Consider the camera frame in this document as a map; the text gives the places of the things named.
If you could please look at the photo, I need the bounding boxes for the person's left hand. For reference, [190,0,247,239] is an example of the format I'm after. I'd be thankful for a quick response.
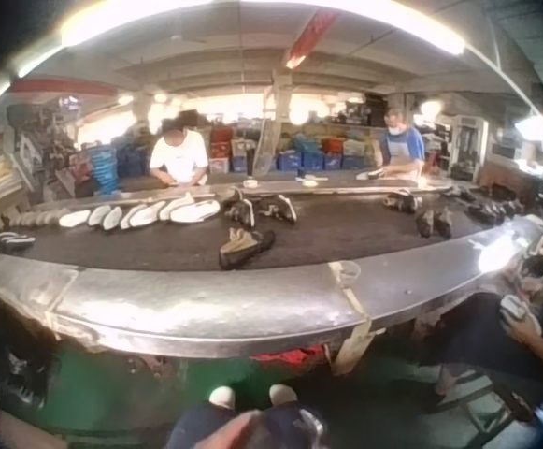
[191,412,272,449]

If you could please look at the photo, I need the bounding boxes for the person's legs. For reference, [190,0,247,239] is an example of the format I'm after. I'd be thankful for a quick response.
[165,383,329,449]

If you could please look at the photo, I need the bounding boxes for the red cloth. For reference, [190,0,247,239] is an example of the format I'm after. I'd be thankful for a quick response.
[250,344,324,371]

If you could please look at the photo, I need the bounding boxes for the metal conveyor belt table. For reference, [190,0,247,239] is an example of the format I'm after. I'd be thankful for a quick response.
[0,180,543,359]

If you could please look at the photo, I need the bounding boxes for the masking tape strip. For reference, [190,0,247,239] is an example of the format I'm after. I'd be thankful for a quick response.
[327,261,376,378]

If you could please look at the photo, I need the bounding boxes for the olive brown shoe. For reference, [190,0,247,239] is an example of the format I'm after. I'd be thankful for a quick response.
[218,227,277,271]

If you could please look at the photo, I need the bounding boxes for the clear plastic cup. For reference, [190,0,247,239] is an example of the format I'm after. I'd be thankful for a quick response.
[339,260,363,287]

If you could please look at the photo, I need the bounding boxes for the black shoe with white sole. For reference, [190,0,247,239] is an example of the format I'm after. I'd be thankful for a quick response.
[255,193,299,225]
[222,187,256,229]

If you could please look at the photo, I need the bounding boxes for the row of white shoe soles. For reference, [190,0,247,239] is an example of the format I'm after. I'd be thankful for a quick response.
[0,191,221,233]

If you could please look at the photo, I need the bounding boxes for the metal stool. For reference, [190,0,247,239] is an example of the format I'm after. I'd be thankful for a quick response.
[433,364,535,434]

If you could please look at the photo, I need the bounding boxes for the dark grey shoe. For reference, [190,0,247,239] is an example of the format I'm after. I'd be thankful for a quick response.
[434,207,454,239]
[415,209,436,239]

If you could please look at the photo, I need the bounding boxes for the row of blue crates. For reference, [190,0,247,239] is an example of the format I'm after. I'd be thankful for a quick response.
[274,148,380,172]

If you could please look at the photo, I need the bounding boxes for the dark shoe with white trim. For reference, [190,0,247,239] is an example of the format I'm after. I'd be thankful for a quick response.
[381,188,422,215]

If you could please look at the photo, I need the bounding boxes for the stack of red crates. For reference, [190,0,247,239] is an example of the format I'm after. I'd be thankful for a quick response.
[208,124,235,160]

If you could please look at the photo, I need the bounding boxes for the stack of blue baskets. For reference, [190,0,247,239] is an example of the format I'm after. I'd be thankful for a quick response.
[88,144,122,196]

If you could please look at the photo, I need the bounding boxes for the pair of dark striped shoes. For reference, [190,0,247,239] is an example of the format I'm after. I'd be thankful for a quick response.
[0,230,37,254]

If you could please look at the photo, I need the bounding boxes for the hanging clear plastic sheet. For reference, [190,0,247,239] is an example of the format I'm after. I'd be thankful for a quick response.
[253,69,293,178]

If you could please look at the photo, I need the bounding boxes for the white and dark shoe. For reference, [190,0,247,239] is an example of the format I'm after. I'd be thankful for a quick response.
[498,293,543,339]

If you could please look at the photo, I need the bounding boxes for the heap of dark shoes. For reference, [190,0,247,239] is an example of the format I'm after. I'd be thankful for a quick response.
[443,183,525,225]

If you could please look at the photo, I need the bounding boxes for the cluttered storage shelf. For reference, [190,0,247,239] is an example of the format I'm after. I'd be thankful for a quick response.
[3,93,88,200]

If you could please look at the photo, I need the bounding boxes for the white cabinet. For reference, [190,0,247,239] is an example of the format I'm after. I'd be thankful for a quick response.
[448,114,488,184]

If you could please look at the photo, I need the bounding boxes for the red ceiling beam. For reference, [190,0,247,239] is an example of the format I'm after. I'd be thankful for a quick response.
[285,7,343,70]

